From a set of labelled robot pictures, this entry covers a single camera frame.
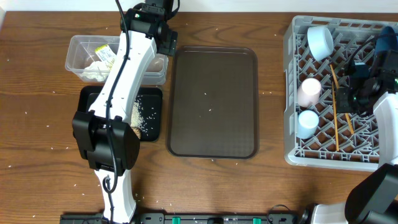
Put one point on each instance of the brown food scrap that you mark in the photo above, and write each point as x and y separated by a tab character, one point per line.
137	132

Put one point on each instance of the large blue plate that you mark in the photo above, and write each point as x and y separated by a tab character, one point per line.
386	43

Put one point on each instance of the light blue plastic cup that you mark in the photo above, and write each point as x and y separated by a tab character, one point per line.
308	122

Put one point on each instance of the small light blue bowl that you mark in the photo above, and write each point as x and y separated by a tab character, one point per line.
320	42

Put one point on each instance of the white napkin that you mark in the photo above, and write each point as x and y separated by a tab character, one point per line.
96	72

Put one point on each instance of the brown serving tray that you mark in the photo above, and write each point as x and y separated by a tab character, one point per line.
213	112

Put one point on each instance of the wooden chopstick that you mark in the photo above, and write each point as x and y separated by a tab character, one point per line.
335	86
335	124

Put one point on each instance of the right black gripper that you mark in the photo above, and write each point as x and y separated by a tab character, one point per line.
344	105

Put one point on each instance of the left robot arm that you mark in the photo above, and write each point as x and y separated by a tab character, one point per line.
103	130

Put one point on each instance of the grey dishwasher rack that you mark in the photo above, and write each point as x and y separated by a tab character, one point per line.
358	151

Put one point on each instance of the pink plastic cup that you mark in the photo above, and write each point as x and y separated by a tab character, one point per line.
308	92

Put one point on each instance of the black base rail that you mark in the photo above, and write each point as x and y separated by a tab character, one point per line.
272	218

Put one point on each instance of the white rice pile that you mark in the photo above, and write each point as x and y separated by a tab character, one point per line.
142	114

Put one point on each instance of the clear plastic bin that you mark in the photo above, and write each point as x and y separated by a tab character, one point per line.
81	54

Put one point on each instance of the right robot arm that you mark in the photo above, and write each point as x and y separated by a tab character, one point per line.
374	199

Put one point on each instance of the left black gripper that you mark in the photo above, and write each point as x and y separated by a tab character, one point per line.
170	42

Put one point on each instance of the black waste tray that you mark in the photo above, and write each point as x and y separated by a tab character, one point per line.
89	93

